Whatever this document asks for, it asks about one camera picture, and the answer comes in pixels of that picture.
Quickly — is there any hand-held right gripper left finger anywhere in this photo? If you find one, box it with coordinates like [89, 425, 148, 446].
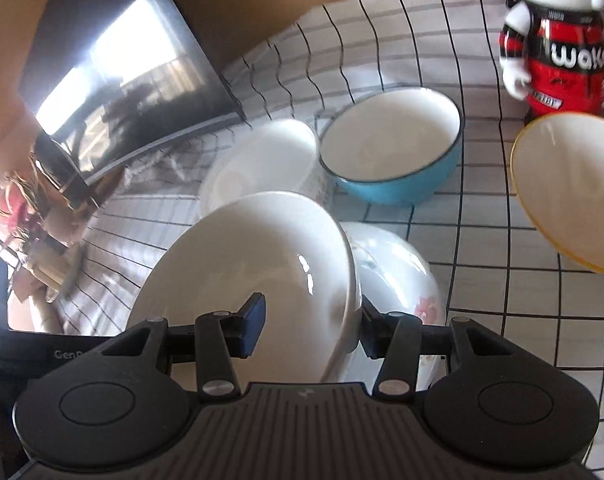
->
[100, 293, 267, 401]

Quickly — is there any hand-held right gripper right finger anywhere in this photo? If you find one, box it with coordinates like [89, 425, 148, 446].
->
[360, 295, 514, 401]

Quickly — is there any white floral bowl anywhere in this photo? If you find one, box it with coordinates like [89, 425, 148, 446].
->
[327, 222, 446, 392]

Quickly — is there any large white bowl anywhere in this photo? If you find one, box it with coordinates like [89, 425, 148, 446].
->
[126, 190, 363, 386]

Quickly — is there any potted plant with red flowers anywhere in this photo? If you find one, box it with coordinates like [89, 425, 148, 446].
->
[0, 154, 85, 307]

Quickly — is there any white checked tablecloth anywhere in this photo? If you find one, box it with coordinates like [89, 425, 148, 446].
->
[57, 0, 604, 480]

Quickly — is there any blue bowl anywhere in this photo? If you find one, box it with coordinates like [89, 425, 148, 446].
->
[317, 87, 464, 206]

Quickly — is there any yellow-rimmed white bowl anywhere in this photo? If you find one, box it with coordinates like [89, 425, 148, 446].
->
[510, 112, 604, 276]

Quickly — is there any black flat screen television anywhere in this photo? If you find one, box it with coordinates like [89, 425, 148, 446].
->
[18, 0, 248, 210]

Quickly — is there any red white toy robot figure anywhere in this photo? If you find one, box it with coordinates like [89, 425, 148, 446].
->
[498, 0, 604, 126]

